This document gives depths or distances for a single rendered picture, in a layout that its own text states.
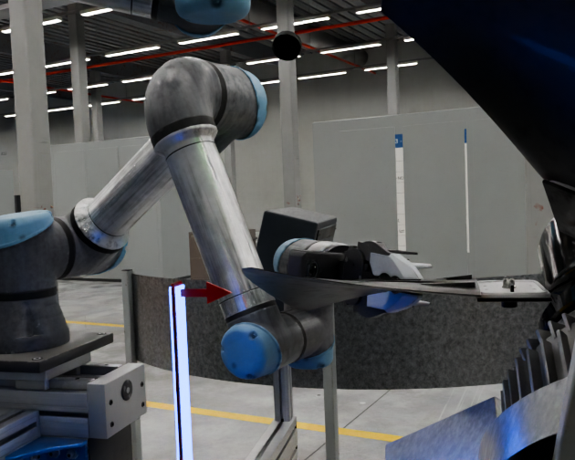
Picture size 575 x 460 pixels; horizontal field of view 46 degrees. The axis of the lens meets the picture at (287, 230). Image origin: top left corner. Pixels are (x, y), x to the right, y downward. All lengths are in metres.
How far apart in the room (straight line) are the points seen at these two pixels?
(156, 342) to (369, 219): 4.38
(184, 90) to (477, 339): 1.85
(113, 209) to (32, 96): 6.26
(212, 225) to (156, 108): 0.19
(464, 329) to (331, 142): 4.89
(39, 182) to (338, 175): 3.10
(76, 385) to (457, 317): 1.68
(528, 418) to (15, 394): 0.91
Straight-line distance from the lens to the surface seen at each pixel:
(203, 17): 0.70
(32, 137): 7.40
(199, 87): 0.99
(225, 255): 0.92
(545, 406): 0.51
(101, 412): 1.15
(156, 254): 10.48
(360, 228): 7.13
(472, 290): 0.65
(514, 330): 2.67
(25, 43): 7.55
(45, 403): 1.21
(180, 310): 0.75
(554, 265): 0.69
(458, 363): 2.61
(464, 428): 0.70
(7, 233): 1.21
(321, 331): 1.01
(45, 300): 1.23
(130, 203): 1.21
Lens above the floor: 1.28
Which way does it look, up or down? 3 degrees down
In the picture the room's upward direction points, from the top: 2 degrees counter-clockwise
